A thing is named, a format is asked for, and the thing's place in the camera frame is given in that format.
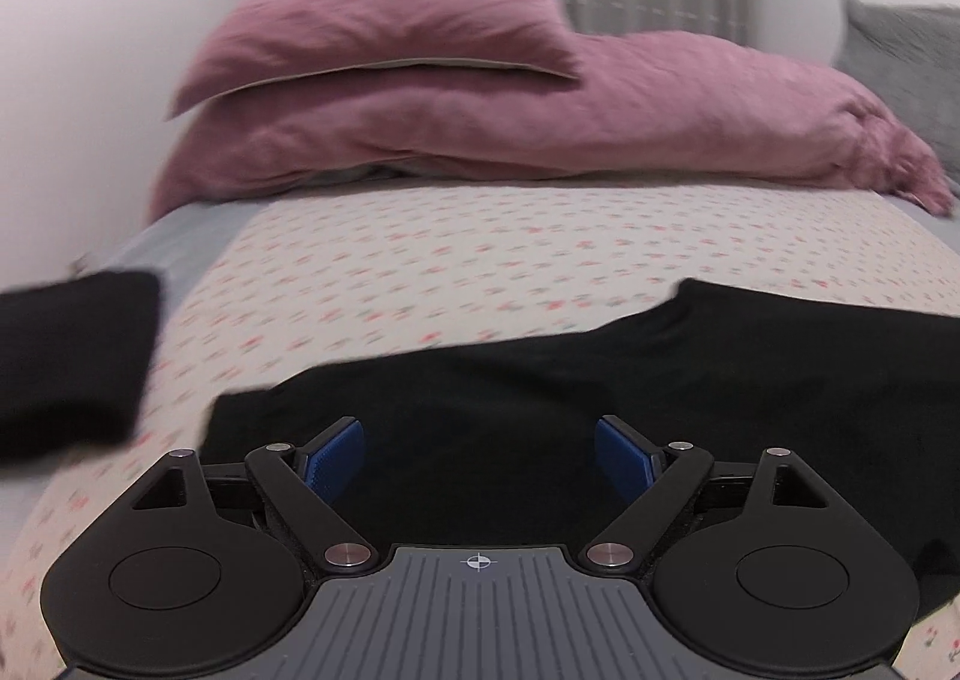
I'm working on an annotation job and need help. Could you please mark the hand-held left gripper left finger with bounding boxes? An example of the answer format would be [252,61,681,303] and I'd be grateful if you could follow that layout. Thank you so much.
[133,416,379,570]

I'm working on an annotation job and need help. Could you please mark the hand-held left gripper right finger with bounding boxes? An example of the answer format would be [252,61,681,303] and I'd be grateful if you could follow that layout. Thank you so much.
[577,414,830,568]

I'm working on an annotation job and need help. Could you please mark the black pants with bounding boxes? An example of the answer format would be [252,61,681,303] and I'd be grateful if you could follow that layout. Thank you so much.
[201,277,960,617]

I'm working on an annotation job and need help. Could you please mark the cherry print bed sheet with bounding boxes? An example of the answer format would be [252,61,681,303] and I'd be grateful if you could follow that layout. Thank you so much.
[0,176,960,680]

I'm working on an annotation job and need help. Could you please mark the folded black garment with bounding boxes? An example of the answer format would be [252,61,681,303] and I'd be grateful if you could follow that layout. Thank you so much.
[0,269,163,465]

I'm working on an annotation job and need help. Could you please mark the pink duvet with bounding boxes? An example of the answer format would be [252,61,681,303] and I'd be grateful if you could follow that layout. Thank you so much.
[148,31,957,222]

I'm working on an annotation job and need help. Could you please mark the pink pillow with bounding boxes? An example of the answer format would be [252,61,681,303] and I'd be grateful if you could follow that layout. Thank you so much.
[165,0,580,121]

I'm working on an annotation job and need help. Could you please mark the grey pillow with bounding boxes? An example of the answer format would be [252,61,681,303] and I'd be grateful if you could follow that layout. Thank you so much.
[831,0,960,186]

